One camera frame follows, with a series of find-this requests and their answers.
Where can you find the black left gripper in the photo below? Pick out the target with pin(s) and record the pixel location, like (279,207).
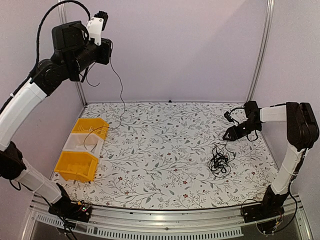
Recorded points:
(104,57)

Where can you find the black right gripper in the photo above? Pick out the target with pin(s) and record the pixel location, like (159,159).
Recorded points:
(233,134)

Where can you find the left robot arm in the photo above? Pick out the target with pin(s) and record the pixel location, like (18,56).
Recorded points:
(76,47)

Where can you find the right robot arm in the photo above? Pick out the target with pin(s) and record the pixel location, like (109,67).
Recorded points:
(302,131)

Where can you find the yellow plastic bin far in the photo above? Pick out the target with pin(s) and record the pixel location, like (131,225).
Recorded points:
(95,126)

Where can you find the yellow plastic bin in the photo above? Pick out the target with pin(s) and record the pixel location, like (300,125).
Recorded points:
(95,126)
(78,166)

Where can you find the floral patterned table mat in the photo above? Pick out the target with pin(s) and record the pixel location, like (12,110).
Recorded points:
(172,156)

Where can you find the translucent white plastic bin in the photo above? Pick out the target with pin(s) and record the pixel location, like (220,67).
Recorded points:
(84,142)

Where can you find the yellow plastic bin near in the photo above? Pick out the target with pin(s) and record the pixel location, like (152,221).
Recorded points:
(78,166)

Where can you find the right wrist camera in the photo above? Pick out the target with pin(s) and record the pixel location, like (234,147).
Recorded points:
(229,118)

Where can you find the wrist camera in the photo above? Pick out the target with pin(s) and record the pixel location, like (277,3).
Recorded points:
(229,118)
(96,25)

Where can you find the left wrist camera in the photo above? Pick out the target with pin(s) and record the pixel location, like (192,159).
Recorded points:
(96,25)

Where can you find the left aluminium frame post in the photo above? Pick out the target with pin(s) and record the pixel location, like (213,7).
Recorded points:
(62,12)

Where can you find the aluminium frame post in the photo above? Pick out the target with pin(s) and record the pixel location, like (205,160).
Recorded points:
(270,4)
(62,12)

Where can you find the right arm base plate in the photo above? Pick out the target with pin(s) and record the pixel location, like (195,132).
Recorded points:
(260,211)

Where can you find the aluminium front rail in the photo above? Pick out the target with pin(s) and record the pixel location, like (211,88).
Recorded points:
(111,223)

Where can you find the right aluminium frame post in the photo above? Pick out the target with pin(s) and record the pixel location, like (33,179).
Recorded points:
(270,4)

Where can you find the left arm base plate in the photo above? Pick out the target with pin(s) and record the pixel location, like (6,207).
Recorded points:
(71,211)

